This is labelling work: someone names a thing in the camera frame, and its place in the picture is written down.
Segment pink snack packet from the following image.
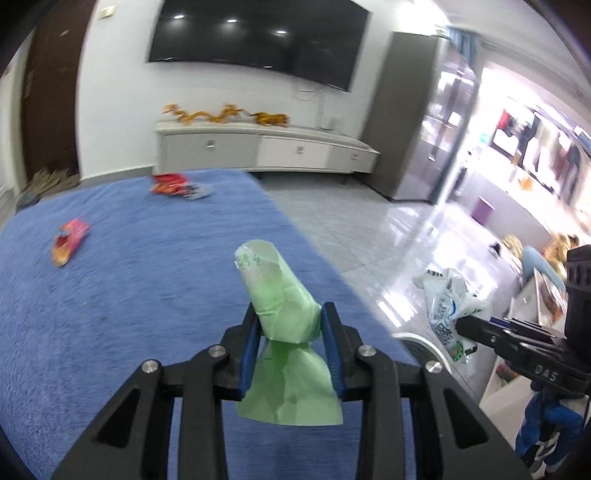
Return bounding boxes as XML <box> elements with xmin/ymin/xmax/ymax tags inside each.
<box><xmin>52</xmin><ymin>219</ymin><xmax>90</xmax><ymax>268</ymax></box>

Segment red snack wrapper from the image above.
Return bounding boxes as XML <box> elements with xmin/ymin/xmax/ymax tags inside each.
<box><xmin>150</xmin><ymin>174</ymin><xmax>212</xmax><ymax>201</ymax></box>

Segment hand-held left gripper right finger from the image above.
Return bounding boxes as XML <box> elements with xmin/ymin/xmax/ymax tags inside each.
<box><xmin>320</xmin><ymin>302</ymin><xmax>532</xmax><ymax>480</ymax></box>

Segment white plastic stool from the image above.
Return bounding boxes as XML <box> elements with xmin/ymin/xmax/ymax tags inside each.
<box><xmin>392</xmin><ymin>331</ymin><xmax>452</xmax><ymax>371</ymax></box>

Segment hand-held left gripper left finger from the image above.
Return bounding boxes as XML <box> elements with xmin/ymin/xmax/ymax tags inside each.
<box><xmin>51</xmin><ymin>304</ymin><xmax>265</xmax><ymax>480</ymax></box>

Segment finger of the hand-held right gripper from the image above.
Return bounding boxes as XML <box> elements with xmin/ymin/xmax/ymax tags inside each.
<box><xmin>455</xmin><ymin>316</ymin><xmax>533</xmax><ymax>358</ymax></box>
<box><xmin>489</xmin><ymin>316</ymin><xmax>567</xmax><ymax>342</ymax></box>

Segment blue grey curtain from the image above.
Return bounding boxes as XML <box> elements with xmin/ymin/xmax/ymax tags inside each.
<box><xmin>445</xmin><ymin>27</ymin><xmax>477</xmax><ymax>62</ymax></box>

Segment black wall television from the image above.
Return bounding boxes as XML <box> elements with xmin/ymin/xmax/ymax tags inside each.
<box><xmin>148</xmin><ymin>0</ymin><xmax>370</xmax><ymax>92</ymax></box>

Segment green plastic bag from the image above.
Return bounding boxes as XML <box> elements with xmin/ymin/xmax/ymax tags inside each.
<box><xmin>234</xmin><ymin>239</ymin><xmax>345</xmax><ymax>426</ymax></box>

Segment white low cabinet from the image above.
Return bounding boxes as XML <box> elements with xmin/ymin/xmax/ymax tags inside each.
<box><xmin>479</xmin><ymin>267</ymin><xmax>570</xmax><ymax>439</ymax></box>

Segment small golden dragon figurine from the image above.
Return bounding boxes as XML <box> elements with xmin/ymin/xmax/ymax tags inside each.
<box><xmin>205</xmin><ymin>104</ymin><xmax>251</xmax><ymax>124</ymax></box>

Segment purple bin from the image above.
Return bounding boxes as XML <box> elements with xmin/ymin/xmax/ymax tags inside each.
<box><xmin>471</xmin><ymin>196</ymin><xmax>498</xmax><ymax>226</ymax></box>

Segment golden tiger figurine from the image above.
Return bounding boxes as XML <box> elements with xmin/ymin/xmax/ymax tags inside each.
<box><xmin>253</xmin><ymin>112</ymin><xmax>291</xmax><ymax>128</ymax></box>

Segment white printed plastic bag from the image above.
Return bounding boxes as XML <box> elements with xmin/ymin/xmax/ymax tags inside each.
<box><xmin>413</xmin><ymin>268</ymin><xmax>493</xmax><ymax>366</ymax></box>

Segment row of hanging clothes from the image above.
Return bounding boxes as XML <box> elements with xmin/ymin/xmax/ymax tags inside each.
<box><xmin>496</xmin><ymin>108</ymin><xmax>591</xmax><ymax>205</ymax></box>

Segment grey refrigerator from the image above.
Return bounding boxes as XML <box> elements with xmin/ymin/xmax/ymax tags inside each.
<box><xmin>360</xmin><ymin>31</ymin><xmax>482</xmax><ymax>205</ymax></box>

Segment grey white television cabinet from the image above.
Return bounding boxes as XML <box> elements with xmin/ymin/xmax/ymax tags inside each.
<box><xmin>154</xmin><ymin>121</ymin><xmax>382</xmax><ymax>175</ymax></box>

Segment long golden dragon figurine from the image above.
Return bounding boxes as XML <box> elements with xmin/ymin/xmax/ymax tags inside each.
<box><xmin>161</xmin><ymin>104</ymin><xmax>209</xmax><ymax>126</ymax></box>

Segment brown slippers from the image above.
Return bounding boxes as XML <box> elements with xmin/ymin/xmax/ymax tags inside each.
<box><xmin>23</xmin><ymin>168</ymin><xmax>80</xmax><ymax>197</ymax></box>

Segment dark brown door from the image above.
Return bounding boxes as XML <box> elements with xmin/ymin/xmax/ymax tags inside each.
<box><xmin>21</xmin><ymin>0</ymin><xmax>100</xmax><ymax>180</ymax></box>

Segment blue fluffy blanket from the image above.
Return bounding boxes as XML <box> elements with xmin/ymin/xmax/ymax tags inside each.
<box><xmin>0</xmin><ymin>170</ymin><xmax>426</xmax><ymax>480</ymax></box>

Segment television cables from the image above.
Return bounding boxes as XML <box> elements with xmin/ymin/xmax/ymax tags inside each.
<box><xmin>295</xmin><ymin>87</ymin><xmax>325</xmax><ymax>131</ymax></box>

